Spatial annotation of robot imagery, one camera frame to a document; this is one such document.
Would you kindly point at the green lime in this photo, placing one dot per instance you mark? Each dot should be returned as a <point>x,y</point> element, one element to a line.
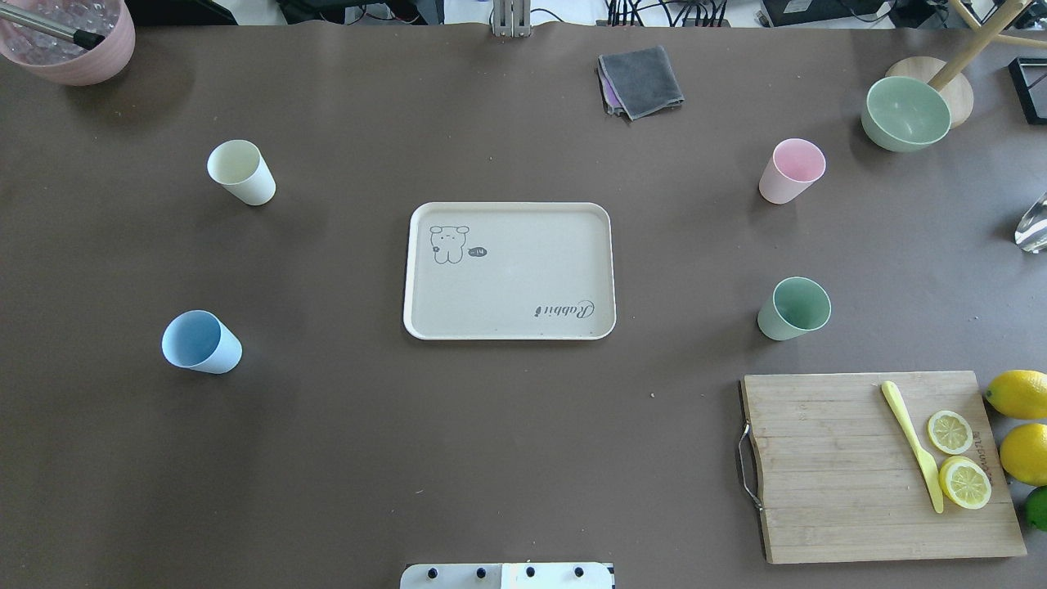
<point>1035,508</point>

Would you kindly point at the green bowl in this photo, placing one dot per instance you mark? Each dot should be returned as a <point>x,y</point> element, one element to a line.
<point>903,114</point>

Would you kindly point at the wooden cup stand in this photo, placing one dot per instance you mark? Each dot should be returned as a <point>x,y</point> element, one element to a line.
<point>946,77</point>

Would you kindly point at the cream plastic cup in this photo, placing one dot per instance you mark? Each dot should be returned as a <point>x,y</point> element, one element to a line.
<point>241,169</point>

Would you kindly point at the whole yellow lemon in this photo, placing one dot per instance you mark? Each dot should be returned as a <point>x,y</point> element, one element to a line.
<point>1023,454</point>
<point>1018,394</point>

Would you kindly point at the green plastic cup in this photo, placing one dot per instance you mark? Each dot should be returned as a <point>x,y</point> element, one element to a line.
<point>797,306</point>

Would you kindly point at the metal scoop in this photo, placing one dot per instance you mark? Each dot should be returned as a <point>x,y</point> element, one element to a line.
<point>1030,234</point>

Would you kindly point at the cream rabbit tray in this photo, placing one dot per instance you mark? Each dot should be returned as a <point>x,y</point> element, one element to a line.
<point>509,271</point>

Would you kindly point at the wooden cutting board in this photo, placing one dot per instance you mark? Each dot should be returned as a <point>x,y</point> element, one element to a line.
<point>836,480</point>

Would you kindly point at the pink bowl with ice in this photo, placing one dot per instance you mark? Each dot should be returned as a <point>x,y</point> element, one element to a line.
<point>63,62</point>

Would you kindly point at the aluminium frame post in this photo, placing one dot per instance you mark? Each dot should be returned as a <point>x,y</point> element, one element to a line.
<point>511,18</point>

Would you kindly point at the metal muddler in bowl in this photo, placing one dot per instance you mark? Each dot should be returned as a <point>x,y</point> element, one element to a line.
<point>31,20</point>

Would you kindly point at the blue plastic cup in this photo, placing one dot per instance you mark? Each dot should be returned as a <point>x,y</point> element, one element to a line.
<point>198,340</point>

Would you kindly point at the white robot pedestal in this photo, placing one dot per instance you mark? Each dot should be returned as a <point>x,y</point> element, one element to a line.
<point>569,574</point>

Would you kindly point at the lemon slice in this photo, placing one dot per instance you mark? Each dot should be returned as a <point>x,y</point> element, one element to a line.
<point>965,483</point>
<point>949,432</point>

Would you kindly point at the pink plastic cup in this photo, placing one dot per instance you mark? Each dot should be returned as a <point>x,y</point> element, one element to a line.
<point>794,165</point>

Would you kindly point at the yellow plastic knife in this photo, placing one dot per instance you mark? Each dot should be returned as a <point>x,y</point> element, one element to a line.
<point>927,464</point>

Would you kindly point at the grey folded cloth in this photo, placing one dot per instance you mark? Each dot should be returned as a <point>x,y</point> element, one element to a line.
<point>636,84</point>

